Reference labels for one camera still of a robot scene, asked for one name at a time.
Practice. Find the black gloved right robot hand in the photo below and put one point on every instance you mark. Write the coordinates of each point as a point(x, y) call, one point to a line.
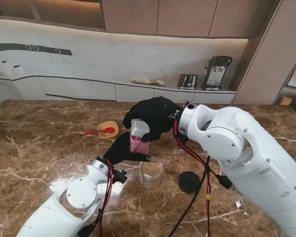
point(155, 116)

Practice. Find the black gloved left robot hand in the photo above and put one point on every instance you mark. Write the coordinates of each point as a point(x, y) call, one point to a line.
point(119, 150)

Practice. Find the pink container with white lid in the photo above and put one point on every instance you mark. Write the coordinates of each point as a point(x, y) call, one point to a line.
point(138, 146)

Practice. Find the yellow plastic bowl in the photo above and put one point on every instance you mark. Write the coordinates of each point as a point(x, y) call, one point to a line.
point(108, 133)

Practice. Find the white square container lid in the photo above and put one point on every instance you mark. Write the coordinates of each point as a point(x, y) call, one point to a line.
point(138, 128)

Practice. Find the red measuring spoon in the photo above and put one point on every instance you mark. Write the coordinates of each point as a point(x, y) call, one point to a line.
point(98, 132)

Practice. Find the clear glass grain jar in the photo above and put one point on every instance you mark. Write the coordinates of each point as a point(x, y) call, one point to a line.
point(151, 175)

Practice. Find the black round jar lid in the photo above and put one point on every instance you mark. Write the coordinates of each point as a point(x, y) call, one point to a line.
point(188, 182)

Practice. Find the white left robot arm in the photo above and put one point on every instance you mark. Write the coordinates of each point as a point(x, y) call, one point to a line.
point(69, 202)

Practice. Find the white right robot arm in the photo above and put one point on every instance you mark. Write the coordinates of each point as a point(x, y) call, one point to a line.
point(249, 153)

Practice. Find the dark wooden serving board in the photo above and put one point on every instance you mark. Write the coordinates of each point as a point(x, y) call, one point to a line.
point(150, 84)

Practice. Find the yellow bread piece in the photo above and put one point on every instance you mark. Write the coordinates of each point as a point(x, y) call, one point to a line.
point(145, 81)
point(159, 82)
point(132, 79)

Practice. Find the black toaster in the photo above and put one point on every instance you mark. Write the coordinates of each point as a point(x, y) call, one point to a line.
point(187, 81)

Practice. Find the white counter cabinet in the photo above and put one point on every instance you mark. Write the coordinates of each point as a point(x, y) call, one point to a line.
point(76, 89)

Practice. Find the black espresso machine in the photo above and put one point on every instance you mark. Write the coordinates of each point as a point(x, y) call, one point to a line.
point(217, 71)

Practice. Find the small white paper scrap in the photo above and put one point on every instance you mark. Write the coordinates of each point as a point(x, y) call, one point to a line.
point(238, 204)

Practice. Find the short white bottle black cap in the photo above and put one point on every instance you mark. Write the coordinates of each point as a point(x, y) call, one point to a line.
point(17, 70)

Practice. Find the orange printed box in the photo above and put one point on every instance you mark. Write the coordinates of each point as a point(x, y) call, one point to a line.
point(285, 101)

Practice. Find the tall white bottle black cap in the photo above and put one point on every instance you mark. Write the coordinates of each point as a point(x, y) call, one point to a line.
point(6, 69)

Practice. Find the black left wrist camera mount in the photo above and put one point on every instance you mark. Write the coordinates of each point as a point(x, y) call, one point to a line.
point(119, 175)

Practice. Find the wooden wall cabinets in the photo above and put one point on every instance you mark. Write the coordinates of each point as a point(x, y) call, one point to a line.
point(182, 17)

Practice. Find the black wall panel with rings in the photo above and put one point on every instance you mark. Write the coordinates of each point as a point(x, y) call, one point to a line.
point(14, 47)

